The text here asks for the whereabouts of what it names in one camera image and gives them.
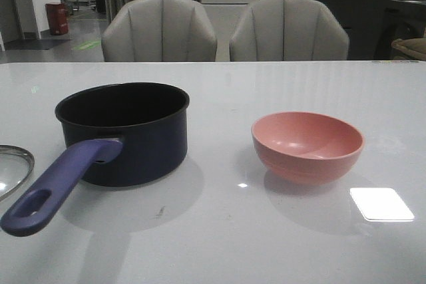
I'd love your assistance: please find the grey upholstered chair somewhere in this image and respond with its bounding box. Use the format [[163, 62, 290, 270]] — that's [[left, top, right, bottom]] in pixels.
[[101, 0, 217, 62], [229, 0, 349, 62]]

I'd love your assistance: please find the pink plastic bowl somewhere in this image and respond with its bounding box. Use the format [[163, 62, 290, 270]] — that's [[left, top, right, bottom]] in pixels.
[[252, 112, 364, 186]]

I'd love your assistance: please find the left grey upholstered chair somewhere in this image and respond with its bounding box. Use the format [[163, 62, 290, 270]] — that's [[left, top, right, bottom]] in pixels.
[[101, 0, 217, 62]]

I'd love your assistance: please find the beige cushion seat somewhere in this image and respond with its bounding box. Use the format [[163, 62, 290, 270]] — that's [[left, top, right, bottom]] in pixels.
[[391, 38, 426, 61]]

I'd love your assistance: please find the dark blue saucepan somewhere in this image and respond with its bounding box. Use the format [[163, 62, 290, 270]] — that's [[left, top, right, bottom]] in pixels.
[[1, 82, 190, 237]]

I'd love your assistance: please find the glass lid with blue knob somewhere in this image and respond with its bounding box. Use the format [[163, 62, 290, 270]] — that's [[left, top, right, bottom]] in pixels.
[[1, 145, 35, 200]]

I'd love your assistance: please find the red trash bin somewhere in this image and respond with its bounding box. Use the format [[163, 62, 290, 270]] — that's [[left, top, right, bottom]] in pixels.
[[45, 3, 69, 35]]

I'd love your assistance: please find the right grey upholstered chair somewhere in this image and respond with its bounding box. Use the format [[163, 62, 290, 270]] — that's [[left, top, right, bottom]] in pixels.
[[229, 0, 349, 62]]

